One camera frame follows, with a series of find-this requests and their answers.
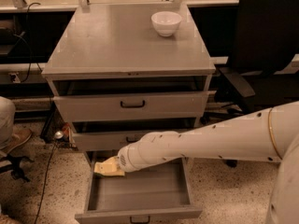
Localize yellow sponge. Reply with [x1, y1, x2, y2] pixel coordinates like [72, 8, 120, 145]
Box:
[94, 170, 125, 177]

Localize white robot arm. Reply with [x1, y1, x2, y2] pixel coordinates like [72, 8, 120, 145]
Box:
[93, 102, 299, 224]

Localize grey middle drawer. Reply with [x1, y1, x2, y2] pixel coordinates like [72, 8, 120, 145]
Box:
[71, 119, 199, 152]

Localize grey drawer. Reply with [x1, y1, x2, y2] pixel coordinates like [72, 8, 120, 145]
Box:
[75, 159, 202, 224]
[52, 80, 208, 123]
[71, 119, 199, 152]

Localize grey bottom drawer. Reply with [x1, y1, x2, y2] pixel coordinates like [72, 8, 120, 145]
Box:
[75, 159, 202, 224]

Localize grey drawer cabinet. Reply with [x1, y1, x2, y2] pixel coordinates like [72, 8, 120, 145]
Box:
[41, 2, 217, 173]

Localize grey top drawer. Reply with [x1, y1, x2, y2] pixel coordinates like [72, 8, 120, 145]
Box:
[52, 80, 208, 123]

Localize person's leg in trousers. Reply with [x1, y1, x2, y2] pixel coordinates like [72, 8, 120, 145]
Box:
[0, 97, 16, 149]

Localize white ceramic bowl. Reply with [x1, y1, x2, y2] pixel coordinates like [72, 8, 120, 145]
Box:
[151, 11, 182, 37]

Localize black office chair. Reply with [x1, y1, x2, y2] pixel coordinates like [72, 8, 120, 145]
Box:
[199, 0, 299, 169]

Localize black cable on floor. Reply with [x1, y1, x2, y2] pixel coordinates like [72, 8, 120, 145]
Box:
[33, 139, 59, 224]

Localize wall power outlet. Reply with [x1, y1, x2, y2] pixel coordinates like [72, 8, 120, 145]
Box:
[9, 73, 21, 83]

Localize black hanging cable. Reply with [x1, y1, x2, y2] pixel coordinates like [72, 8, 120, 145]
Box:
[12, 2, 43, 83]

